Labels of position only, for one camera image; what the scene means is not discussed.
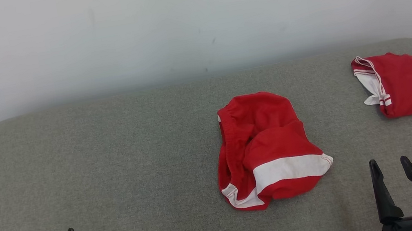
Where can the red shorts with white stripe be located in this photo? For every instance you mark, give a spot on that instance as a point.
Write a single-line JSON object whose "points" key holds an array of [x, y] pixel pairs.
{"points": [[268, 143]]}

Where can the grey fabric sofa seat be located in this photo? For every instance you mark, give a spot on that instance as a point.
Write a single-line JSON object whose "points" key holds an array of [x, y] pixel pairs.
{"points": [[115, 167]]}

